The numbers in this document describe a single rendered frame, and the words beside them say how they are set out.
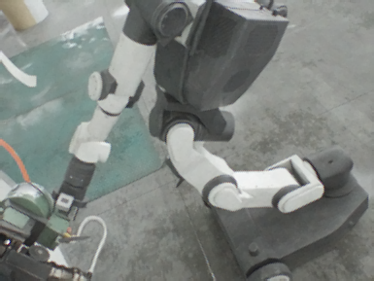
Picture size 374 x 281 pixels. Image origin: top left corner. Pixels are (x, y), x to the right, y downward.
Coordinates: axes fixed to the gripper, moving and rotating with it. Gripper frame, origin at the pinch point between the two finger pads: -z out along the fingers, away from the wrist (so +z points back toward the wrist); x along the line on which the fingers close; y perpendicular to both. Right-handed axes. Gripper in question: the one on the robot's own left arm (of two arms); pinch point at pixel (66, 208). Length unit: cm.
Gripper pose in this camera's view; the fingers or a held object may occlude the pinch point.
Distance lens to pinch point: 133.4
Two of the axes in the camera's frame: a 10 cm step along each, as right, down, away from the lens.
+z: 3.9, -9.0, -2.2
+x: -9.2, -3.6, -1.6
